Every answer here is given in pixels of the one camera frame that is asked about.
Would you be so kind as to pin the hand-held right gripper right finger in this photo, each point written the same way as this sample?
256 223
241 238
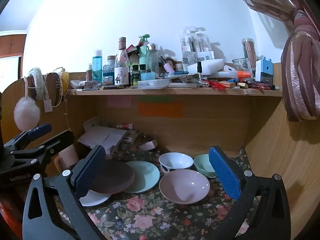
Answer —
225 173

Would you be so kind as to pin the wide glass jar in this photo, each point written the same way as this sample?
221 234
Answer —
241 63

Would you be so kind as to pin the dotted brown headband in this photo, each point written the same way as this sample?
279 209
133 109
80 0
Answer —
57 85

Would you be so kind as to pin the clear bottle with silver cap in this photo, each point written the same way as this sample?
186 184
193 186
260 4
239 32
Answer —
153 60

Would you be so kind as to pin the mint green bowl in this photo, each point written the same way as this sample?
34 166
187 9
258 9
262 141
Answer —
203 165

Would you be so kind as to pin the small dark ink bottle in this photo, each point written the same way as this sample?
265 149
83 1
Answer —
142 70
135 78

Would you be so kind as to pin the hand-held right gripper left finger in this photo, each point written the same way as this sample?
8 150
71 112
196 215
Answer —
91 172

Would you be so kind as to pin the bundle of red pencils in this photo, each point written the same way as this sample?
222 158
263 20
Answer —
260 86

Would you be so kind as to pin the pink spray bottle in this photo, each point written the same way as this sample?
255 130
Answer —
168 67

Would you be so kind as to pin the toothbrush pack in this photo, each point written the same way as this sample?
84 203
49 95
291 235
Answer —
195 45

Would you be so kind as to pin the labelled clear glass bottle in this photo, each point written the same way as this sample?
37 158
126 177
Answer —
122 77

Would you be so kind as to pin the pink plate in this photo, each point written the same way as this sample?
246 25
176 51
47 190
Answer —
182 186

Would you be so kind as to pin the stack of white papers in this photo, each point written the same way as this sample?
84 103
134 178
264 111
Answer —
102 136

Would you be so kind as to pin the black dropper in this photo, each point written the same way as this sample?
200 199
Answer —
199 71

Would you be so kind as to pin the clear glass jar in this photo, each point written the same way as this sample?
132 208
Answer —
109 75

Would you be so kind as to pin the small white device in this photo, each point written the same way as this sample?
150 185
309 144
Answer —
77 83

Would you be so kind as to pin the brown plate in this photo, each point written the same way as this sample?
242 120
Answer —
115 177

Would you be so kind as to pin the dark floral tablecloth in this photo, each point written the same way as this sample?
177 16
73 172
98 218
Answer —
150 220

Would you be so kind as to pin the person's orange clothing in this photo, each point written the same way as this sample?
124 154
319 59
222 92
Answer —
7 215

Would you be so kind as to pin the large light blue bowl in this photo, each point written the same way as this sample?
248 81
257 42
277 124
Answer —
146 177

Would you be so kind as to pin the glue bottle with orange cap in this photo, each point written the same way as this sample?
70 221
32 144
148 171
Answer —
240 74

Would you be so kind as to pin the clear tube of pencils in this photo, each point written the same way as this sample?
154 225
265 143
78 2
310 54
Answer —
248 51

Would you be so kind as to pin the white plate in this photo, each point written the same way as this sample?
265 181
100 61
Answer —
96 200

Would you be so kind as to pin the yellow headband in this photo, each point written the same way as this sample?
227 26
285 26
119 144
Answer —
65 80

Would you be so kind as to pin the striped mauve curtain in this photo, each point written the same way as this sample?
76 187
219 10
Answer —
300 67

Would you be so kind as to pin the pink sticky note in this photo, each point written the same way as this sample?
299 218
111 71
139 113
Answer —
119 101

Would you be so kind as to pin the blue liquid bottle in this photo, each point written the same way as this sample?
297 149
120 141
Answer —
97 67

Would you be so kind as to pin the white fluffy earmuffs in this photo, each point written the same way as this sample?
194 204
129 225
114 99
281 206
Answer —
26 113

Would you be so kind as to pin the stack of printed booklets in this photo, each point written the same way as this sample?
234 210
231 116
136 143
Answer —
132 137

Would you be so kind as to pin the clear plastic container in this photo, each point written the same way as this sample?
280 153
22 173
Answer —
153 84

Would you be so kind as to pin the black pen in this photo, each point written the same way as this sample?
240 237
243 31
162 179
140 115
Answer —
112 87

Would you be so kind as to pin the small blue box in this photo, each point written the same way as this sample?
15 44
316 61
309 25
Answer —
148 76

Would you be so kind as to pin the blue white pencil sharpener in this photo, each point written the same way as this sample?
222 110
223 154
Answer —
263 72

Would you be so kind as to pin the small white box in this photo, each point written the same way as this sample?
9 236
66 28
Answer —
148 145

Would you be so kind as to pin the green pump bottle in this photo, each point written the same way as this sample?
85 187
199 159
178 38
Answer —
143 55

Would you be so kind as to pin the red tassel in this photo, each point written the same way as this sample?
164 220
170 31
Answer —
215 84

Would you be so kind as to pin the wooden cabinet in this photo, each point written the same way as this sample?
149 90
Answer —
12 43

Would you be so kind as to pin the green sticky note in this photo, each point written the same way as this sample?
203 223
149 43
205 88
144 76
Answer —
155 99

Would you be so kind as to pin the small brown bottle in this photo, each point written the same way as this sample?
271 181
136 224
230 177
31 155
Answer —
89 75

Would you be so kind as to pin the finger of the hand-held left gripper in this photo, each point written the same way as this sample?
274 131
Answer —
61 140
40 131

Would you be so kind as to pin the wooden shelf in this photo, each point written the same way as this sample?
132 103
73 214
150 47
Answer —
175 92

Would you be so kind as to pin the orange sticky note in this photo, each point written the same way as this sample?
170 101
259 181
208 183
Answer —
160 110

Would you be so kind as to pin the white bowl with black spots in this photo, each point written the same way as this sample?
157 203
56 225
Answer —
175 160

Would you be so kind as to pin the white paper tag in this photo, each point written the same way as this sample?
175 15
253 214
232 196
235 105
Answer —
48 105

